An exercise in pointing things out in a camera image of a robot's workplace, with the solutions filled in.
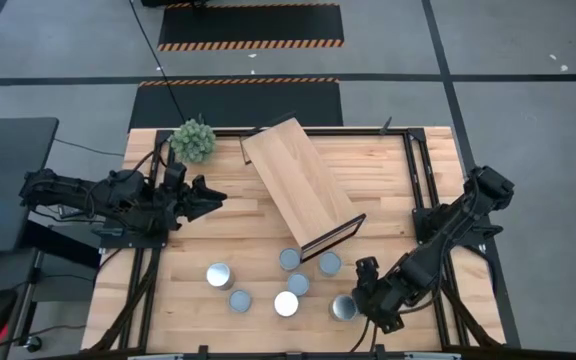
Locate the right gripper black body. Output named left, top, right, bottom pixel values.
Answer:
left=353, top=272, right=385, bottom=306

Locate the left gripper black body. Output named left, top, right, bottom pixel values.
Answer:
left=167, top=183, right=202, bottom=229

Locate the tall green label can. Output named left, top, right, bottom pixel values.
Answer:
left=328, top=293, right=360, bottom=323

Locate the white mixed vegetables can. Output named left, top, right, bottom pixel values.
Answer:
left=317, top=251, right=343, bottom=278

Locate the polka dot green peas can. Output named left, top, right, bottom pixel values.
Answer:
left=286, top=271, right=311, bottom=297

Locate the tall peaches can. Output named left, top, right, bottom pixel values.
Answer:
left=205, top=262, right=236, bottom=292

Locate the red tomato can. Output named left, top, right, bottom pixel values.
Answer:
left=278, top=247, right=303, bottom=273

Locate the tall blue peas can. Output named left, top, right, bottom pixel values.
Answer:
left=273, top=290, right=300, bottom=319

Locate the teal tuna can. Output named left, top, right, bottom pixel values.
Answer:
left=228, top=289, right=254, bottom=314

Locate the green plant in white pot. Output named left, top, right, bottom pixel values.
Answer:
left=168, top=113, right=218, bottom=165

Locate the black mat with hazard stripes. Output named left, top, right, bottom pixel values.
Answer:
left=156, top=2, right=345, bottom=52
left=127, top=77, right=344, bottom=132

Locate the black monitor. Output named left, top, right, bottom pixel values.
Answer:
left=0, top=117, right=60, bottom=255

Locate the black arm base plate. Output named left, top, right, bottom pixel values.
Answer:
left=98, top=219, right=169, bottom=250
left=411, top=206, right=504, bottom=251

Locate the wooden shelf black metal frame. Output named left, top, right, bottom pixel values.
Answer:
left=239, top=110, right=368, bottom=265

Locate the thin black floor cable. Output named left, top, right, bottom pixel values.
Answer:
left=52, top=137, right=127, bottom=158

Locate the black aluminium rig frame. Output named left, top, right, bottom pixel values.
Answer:
left=85, top=127, right=522, bottom=360

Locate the black hanging cable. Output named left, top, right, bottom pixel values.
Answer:
left=127, top=0, right=188, bottom=124

